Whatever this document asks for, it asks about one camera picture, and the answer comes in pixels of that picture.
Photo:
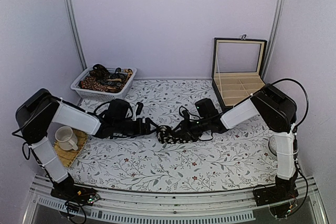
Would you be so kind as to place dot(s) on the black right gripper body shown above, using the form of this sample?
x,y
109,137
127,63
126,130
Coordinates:
x,y
192,130

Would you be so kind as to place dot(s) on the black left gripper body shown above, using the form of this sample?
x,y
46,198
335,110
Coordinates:
x,y
133,131

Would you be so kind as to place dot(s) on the black floral tie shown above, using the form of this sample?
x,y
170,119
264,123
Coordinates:
x,y
166,135

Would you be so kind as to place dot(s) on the black compartment storage box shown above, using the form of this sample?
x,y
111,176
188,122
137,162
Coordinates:
x,y
236,68

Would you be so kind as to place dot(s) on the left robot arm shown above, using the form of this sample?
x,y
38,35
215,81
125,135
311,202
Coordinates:
x,y
36,114

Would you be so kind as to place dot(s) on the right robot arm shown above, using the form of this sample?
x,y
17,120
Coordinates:
x,y
279,113

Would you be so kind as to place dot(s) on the brown patterned ties pile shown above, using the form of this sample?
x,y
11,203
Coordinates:
x,y
100,79

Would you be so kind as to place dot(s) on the white plastic basket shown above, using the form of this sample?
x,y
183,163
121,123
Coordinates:
x,y
101,96

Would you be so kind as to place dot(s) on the floral tablecloth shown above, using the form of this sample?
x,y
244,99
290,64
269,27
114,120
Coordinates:
x,y
237,159

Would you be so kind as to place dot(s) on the white ceramic mug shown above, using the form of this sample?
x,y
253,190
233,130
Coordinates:
x,y
66,139

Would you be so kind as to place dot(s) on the woven bamboo tray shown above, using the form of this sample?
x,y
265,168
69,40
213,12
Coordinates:
x,y
67,157

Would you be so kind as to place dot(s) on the patterned round bowl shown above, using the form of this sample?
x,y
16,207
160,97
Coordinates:
x,y
272,146

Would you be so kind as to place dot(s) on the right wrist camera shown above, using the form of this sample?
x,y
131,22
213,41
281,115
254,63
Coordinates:
x,y
184,113

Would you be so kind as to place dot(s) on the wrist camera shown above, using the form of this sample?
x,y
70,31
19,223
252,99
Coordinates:
x,y
137,111
184,113

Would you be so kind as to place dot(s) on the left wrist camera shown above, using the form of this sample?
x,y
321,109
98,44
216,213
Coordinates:
x,y
137,111

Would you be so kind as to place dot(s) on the aluminium front rail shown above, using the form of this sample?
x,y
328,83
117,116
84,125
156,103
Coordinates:
x,y
233,206

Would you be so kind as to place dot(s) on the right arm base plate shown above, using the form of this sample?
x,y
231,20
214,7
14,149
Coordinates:
x,y
264,195

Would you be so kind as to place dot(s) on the left metal frame post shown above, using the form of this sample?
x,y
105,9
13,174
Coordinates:
x,y
75,33

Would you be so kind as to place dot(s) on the metal frame post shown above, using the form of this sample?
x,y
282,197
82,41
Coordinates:
x,y
273,36
75,33

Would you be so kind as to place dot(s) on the right metal frame post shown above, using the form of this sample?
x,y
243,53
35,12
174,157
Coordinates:
x,y
273,36

